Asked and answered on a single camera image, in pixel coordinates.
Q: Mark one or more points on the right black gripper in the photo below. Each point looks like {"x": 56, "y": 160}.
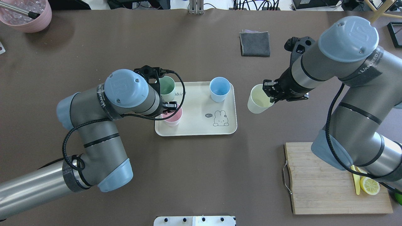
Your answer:
{"x": 286, "y": 83}

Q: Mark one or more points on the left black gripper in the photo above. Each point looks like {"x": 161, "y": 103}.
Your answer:
{"x": 170, "y": 107}

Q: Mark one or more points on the pale yellow cup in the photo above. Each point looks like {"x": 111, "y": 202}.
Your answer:
{"x": 258, "y": 101}

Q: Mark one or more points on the green cup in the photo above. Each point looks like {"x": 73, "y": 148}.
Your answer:
{"x": 167, "y": 88}

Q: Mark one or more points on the blue cup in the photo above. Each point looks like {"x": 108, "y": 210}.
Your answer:
{"x": 219, "y": 88}

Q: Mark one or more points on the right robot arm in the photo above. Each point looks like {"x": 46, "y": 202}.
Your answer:
{"x": 349, "y": 50}

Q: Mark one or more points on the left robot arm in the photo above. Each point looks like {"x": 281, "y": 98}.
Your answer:
{"x": 93, "y": 153}

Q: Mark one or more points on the cream rabbit tray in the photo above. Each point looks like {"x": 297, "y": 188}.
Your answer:
{"x": 202, "y": 115}

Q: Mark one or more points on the grey folded cloth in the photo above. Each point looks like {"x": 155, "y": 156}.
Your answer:
{"x": 254, "y": 43}

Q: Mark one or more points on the wooden cutting board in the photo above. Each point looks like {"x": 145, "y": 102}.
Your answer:
{"x": 318, "y": 188}

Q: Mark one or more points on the lemon half upper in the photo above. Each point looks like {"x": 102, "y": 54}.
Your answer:
{"x": 360, "y": 170}

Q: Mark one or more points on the lemon half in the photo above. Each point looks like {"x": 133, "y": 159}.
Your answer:
{"x": 360, "y": 170}
{"x": 369, "y": 186}

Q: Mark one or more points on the yellow plastic knife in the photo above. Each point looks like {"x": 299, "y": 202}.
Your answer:
{"x": 356, "y": 181}

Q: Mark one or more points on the wooden cup stand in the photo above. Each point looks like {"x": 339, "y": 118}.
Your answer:
{"x": 381, "y": 11}

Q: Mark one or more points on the lemon half lower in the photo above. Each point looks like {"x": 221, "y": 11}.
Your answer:
{"x": 369, "y": 186}

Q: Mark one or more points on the metal scoop in bowl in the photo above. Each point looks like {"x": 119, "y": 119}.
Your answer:
{"x": 18, "y": 10}

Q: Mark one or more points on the green lime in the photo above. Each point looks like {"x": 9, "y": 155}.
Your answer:
{"x": 398, "y": 198}

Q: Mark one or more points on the pink ribbed bowl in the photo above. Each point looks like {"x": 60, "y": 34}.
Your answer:
{"x": 24, "y": 23}

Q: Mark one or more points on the aluminium frame post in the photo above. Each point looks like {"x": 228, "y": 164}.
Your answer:
{"x": 196, "y": 7}

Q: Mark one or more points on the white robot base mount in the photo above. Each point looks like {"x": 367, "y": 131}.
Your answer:
{"x": 195, "y": 221}

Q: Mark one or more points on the black wire rack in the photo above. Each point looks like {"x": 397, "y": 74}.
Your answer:
{"x": 394, "y": 29}

